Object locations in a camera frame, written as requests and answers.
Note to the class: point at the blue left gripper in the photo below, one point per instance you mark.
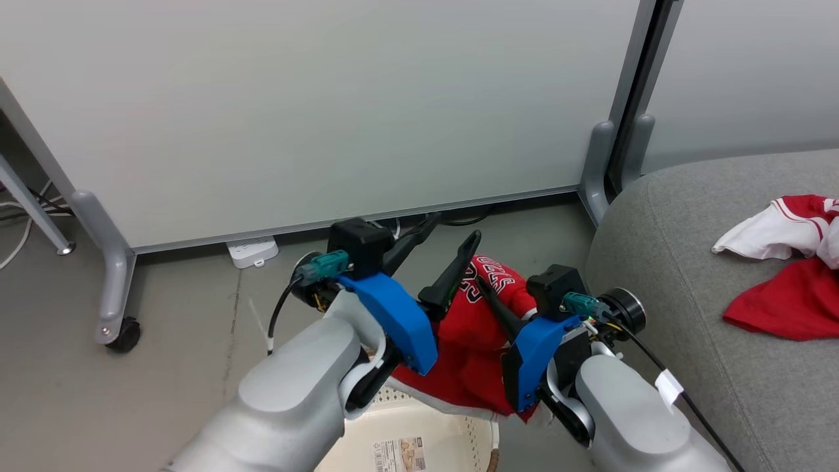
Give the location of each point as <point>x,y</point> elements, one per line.
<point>400,318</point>

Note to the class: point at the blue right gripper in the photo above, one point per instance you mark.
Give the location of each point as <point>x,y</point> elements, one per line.
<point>537,354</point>

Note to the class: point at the red lettered basketball jersey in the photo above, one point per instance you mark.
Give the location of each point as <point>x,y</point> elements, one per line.
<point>468,354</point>

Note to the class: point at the red and white shirt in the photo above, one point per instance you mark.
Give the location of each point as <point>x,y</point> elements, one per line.
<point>786,301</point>

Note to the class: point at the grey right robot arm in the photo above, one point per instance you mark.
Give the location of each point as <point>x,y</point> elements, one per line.
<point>623,419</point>

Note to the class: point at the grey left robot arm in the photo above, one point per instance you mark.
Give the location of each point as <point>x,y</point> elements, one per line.
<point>288,387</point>

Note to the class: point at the grey fabric sofa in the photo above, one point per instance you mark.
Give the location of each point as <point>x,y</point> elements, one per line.
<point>688,275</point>

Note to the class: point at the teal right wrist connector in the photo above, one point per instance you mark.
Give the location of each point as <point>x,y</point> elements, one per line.
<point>583,305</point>

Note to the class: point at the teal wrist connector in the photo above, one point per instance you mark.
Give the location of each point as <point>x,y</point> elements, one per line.
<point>324,265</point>
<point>583,305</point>

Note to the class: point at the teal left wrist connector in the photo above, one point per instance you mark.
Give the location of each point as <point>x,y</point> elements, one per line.
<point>324,265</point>

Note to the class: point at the white power strip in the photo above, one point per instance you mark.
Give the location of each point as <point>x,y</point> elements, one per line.
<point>252,252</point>

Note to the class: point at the paper label in basket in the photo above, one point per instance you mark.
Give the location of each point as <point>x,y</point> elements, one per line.
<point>400,455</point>

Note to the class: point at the beige plastic laundry basket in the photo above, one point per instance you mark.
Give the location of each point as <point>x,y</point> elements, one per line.
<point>367,432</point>

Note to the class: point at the large white partition board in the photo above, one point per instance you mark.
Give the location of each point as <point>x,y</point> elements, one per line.
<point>328,98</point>

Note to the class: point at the black caster wheel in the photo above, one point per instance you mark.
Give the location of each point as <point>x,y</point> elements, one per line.
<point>126,335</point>

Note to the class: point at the grey partition foot with caster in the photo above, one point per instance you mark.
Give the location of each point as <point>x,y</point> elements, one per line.
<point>115,269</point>

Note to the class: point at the narrow white partition board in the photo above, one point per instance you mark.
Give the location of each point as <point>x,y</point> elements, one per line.
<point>747,78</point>

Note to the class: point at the grey metal table leg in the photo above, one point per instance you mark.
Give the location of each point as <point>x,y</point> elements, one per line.
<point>29,210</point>

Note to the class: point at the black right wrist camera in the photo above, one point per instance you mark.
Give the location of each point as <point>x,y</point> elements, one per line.
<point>554,288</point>

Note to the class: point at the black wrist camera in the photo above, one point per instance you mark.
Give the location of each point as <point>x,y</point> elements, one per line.
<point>554,288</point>
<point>359,246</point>

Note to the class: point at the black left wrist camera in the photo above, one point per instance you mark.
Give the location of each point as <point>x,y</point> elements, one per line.
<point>359,246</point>

